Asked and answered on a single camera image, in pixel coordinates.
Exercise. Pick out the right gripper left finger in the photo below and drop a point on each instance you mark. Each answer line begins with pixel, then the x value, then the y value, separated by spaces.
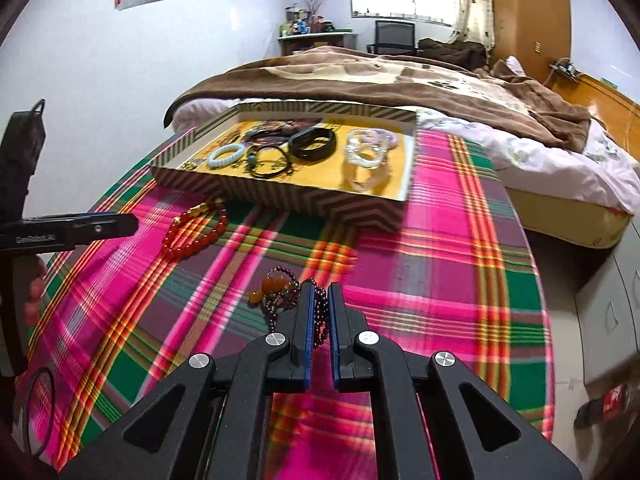
pixel 242 387

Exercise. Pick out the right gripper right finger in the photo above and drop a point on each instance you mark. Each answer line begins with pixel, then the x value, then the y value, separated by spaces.
pixel 364 361

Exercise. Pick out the gold charm pendant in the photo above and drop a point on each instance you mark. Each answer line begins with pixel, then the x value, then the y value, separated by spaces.
pixel 191 164

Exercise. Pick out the black wristband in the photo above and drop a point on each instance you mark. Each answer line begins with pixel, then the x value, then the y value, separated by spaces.
pixel 313 144

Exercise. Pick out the person's left hand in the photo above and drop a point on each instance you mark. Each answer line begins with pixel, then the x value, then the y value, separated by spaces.
pixel 33 303

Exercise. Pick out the pink green plaid tablecloth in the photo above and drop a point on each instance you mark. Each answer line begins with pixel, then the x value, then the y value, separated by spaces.
pixel 458 276

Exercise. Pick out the striped cardboard tray yellow inside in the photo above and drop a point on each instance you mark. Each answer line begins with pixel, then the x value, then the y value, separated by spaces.
pixel 245 156

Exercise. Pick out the clear glass bangle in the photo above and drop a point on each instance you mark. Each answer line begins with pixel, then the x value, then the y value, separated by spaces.
pixel 365 164

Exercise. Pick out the grey drawer cabinet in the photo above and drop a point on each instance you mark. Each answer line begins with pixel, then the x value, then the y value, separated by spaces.
pixel 608 311

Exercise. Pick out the cola bottle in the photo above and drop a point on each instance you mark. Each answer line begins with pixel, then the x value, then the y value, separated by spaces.
pixel 612 404

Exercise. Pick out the yellow mattress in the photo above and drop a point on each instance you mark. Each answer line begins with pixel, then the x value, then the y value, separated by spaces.
pixel 579 223

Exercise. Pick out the brown fleece blanket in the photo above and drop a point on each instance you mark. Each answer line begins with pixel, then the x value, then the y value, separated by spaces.
pixel 498 97

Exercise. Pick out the white floral bed sheet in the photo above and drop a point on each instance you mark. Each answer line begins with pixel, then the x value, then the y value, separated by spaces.
pixel 601 175

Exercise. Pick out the black office chair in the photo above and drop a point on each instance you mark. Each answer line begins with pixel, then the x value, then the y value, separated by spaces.
pixel 394 38

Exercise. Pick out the cluttered wooden desk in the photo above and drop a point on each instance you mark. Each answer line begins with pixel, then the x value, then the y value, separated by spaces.
pixel 303 31

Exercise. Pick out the wooden headboard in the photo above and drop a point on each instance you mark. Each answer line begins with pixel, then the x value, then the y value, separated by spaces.
pixel 619 113

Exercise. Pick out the patterned curtain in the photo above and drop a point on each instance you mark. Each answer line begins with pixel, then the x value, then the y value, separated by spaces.
pixel 474 21

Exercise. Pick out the window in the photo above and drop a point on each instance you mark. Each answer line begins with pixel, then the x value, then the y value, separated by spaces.
pixel 439 12

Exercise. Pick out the wooden wardrobe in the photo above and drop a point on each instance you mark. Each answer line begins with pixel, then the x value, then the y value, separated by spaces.
pixel 536 32

